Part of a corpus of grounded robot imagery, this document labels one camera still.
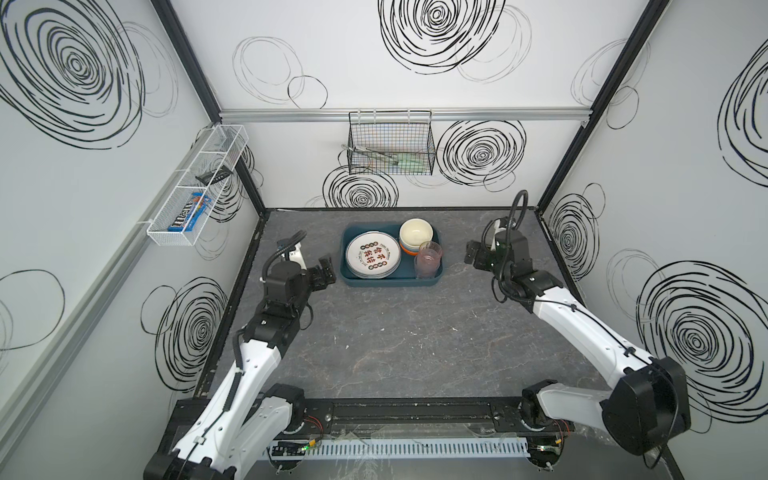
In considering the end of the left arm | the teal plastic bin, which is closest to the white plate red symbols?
the teal plastic bin

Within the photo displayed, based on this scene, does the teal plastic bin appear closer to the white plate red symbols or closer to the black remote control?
the white plate red symbols

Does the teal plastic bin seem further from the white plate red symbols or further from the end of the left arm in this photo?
the end of the left arm

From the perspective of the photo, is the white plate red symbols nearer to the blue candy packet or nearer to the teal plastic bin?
the teal plastic bin

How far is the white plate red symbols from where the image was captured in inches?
39.6
